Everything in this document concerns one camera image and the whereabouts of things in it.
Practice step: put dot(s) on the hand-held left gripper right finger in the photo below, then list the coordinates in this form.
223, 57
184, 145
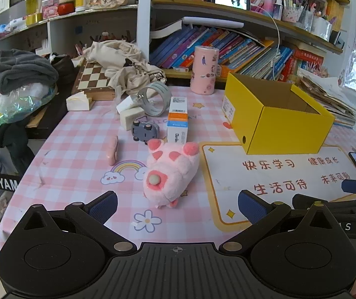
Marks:
251, 207

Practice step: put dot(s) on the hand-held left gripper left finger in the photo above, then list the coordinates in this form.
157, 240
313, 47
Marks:
103, 207

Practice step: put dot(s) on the pink plush pig toy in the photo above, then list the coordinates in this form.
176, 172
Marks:
171, 168

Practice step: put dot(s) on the yellow cardboard box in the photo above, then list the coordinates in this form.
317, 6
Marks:
287, 130

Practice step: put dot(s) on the white orange blue toothpaste box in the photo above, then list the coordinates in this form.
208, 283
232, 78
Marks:
178, 124

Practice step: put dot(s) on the pink checked table mat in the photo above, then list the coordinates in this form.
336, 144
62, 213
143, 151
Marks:
81, 149

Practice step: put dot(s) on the grey toy car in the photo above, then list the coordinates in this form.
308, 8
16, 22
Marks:
145, 130

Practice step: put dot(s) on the stack of papers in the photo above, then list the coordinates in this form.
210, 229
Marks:
330, 99

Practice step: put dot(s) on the cream paper box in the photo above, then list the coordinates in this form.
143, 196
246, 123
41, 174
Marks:
78, 103

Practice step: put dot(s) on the grey tape roll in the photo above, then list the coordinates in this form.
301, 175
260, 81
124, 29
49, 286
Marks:
162, 92

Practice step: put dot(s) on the wooden chessboard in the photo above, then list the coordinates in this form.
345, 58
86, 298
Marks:
94, 78

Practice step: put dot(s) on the iridescent plastic bag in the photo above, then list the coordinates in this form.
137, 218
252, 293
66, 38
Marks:
12, 106

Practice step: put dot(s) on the pink cartoon cylinder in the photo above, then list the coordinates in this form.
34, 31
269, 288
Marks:
203, 71

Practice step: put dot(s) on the black bag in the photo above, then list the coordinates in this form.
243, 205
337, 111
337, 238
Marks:
62, 67

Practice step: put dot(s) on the beige canvas bag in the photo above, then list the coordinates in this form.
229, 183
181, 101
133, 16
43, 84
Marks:
118, 56

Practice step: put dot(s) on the grey folded garment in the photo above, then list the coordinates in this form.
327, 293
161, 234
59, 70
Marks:
22, 68

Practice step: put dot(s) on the row of colourful books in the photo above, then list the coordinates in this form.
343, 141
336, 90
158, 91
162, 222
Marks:
234, 46

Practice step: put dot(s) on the pink pen holder cup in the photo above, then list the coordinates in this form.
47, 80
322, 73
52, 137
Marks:
291, 14

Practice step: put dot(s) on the thick open book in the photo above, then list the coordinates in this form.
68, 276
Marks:
165, 31

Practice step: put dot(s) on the white desk lamp bar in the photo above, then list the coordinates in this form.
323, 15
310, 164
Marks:
212, 21

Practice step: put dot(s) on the white wooden bookshelf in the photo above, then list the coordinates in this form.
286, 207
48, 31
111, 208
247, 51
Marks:
143, 21

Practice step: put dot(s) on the pink tin box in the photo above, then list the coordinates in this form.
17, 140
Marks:
51, 11

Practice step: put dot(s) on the red wooden doll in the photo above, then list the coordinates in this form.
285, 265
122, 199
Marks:
65, 6

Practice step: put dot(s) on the pink gradient bottle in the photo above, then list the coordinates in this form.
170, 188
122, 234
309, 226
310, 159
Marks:
270, 1

